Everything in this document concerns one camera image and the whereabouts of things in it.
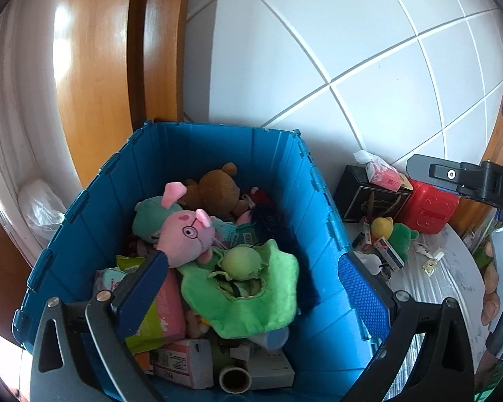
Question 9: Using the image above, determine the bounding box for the pink tissue pack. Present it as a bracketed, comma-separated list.
[353, 149, 407, 191]

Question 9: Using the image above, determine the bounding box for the brown teddy bear plush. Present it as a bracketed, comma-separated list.
[183, 162, 252, 218]

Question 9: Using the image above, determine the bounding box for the red pink plush doll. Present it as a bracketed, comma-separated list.
[235, 186, 271, 223]

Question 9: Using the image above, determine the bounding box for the pink pig plush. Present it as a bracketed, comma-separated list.
[156, 181, 223, 268]

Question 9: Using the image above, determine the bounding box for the blue capped bottle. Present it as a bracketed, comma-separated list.
[247, 326, 290, 349]

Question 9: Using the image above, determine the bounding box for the green round plush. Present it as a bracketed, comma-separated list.
[220, 246, 263, 281]

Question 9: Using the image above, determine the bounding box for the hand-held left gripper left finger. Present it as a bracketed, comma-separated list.
[29, 250, 169, 402]

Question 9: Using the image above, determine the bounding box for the red white blue box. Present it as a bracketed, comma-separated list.
[372, 237, 405, 271]

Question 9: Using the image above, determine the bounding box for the green plush hat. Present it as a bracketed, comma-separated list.
[180, 239, 300, 339]

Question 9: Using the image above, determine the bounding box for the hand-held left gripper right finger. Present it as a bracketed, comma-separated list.
[337, 252, 475, 402]

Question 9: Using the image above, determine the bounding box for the pink wet wipes packet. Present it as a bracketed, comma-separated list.
[153, 268, 187, 340]

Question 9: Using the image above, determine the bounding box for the teal printed packet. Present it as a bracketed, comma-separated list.
[216, 219, 256, 247]

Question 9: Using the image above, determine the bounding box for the pastel tissue packet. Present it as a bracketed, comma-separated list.
[93, 268, 130, 302]

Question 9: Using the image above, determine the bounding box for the green wet wipes packet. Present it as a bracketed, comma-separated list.
[116, 255, 164, 352]

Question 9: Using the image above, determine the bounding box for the yellow green plush toy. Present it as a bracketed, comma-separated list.
[371, 216, 419, 264]

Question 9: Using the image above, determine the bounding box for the small red white box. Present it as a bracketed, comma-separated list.
[351, 220, 373, 253]

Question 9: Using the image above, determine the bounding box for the dark wooden cabinet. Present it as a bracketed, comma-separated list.
[0, 213, 36, 336]

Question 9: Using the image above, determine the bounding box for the black gift box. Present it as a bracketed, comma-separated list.
[334, 164, 413, 223]

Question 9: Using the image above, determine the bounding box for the white plastic bag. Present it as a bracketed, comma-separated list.
[17, 179, 68, 241]

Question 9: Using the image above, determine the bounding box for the blue plastic storage container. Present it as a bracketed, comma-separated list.
[12, 121, 392, 402]

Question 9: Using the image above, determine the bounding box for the white curtain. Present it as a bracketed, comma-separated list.
[0, 0, 85, 269]

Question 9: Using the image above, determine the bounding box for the wooden door frame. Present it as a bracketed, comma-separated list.
[52, 0, 193, 189]

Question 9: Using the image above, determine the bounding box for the red toy suitcase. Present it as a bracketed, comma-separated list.
[396, 179, 461, 235]

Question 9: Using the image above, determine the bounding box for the small white packet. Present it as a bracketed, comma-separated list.
[418, 243, 446, 277]

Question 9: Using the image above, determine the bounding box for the wooden side frame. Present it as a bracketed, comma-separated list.
[457, 21, 503, 235]

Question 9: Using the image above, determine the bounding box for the teal plush toy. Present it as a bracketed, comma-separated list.
[133, 195, 183, 244]

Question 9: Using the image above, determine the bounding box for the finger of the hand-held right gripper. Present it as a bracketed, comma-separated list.
[406, 154, 487, 197]

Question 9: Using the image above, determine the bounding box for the pink white box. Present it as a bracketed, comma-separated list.
[151, 338, 214, 389]

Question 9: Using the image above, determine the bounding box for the person's right hand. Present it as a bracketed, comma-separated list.
[482, 241, 503, 327]

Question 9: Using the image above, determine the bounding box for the cardboard roll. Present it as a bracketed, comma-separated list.
[219, 365, 253, 393]

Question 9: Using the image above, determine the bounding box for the orange box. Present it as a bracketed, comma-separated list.
[134, 352, 154, 374]

